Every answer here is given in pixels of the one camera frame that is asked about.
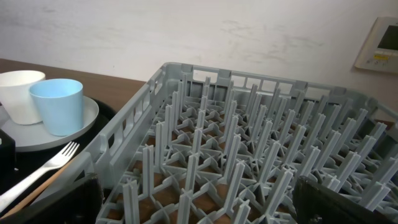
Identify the round black tray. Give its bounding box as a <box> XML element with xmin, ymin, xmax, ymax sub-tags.
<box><xmin>1</xmin><ymin>100</ymin><xmax>116</xmax><ymax>215</ymax></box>

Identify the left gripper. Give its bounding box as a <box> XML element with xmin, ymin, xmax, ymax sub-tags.
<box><xmin>0</xmin><ymin>130</ymin><xmax>16</xmax><ymax>194</ymax></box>

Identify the white wall control panel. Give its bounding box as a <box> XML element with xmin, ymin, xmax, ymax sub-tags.
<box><xmin>354</xmin><ymin>17</ymin><xmax>397</xmax><ymax>73</ymax></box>

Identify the white plastic fork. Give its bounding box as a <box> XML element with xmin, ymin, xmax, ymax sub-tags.
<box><xmin>1</xmin><ymin>141</ymin><xmax>80</xmax><ymax>211</ymax></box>

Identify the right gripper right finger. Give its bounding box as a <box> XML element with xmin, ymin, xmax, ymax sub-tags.
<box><xmin>292</xmin><ymin>175</ymin><xmax>394</xmax><ymax>224</ymax></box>

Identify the white cup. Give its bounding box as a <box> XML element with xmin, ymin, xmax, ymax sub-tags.
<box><xmin>1</xmin><ymin>70</ymin><xmax>45</xmax><ymax>125</ymax></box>

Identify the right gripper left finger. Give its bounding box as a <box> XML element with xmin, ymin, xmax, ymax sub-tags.
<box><xmin>1</xmin><ymin>173</ymin><xmax>103</xmax><ymax>224</ymax></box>

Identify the grey plate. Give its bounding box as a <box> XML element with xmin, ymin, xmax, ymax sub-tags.
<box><xmin>1</xmin><ymin>96</ymin><xmax>99</xmax><ymax>152</ymax></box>

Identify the grey dishwasher rack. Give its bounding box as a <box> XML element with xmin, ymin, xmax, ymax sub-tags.
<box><xmin>32</xmin><ymin>62</ymin><xmax>398</xmax><ymax>224</ymax></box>

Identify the light blue cup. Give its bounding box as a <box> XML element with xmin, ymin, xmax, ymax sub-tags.
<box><xmin>29</xmin><ymin>78</ymin><xmax>84</xmax><ymax>136</ymax></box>

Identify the wooden chopstick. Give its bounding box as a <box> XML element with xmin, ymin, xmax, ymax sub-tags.
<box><xmin>1</xmin><ymin>159</ymin><xmax>75</xmax><ymax>219</ymax></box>

